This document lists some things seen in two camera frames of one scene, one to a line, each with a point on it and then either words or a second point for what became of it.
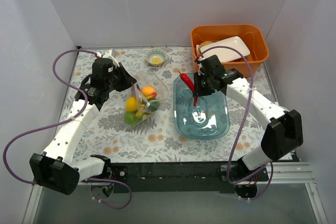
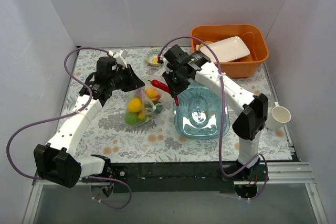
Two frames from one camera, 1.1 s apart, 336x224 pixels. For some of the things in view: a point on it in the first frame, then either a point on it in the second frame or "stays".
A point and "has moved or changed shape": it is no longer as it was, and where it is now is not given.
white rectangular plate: [226, 55] stays
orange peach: [148, 92] has moved or changed shape
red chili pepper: [187, 80] to [163, 86]
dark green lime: [154, 106] to [159, 108]
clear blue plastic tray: [209, 119] stays
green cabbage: [130, 118] stays
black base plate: [213, 177] stays
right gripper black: [200, 85] to [176, 83]
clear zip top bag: [142, 99] stays
